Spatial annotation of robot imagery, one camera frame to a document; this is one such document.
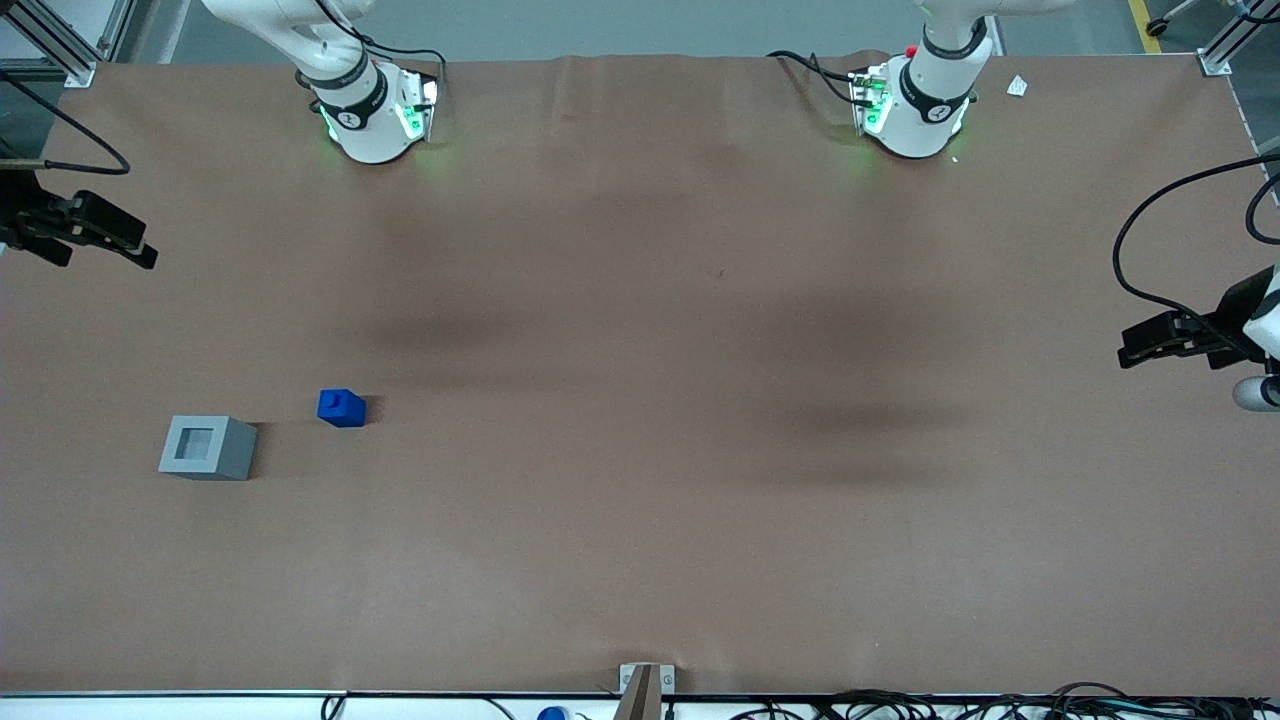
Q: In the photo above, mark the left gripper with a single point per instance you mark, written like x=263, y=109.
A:
x=1232, y=312

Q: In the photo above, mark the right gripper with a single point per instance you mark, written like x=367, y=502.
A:
x=20, y=210

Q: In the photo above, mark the blue plastic block part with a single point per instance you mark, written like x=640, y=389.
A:
x=340, y=409

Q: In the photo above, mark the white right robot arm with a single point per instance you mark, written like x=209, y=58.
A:
x=372, y=135

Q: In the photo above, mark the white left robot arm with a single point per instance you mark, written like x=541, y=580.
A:
x=915, y=130

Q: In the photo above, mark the gray square base block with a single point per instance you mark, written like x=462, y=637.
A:
x=232, y=452

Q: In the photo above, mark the small white paper scrap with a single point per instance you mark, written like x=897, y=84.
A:
x=1017, y=86

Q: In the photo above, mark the black caster leg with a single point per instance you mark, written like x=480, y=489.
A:
x=1160, y=25

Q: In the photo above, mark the large table cover mat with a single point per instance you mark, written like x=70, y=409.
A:
x=640, y=450

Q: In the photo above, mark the brown wooden beam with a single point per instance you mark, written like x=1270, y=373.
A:
x=640, y=700

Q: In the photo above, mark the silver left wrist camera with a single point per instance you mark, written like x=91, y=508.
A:
x=1255, y=393

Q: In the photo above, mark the aluminium frame post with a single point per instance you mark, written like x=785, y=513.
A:
x=1215, y=62
x=78, y=72

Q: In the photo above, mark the metal table edge bracket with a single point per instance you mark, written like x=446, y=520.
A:
x=628, y=678

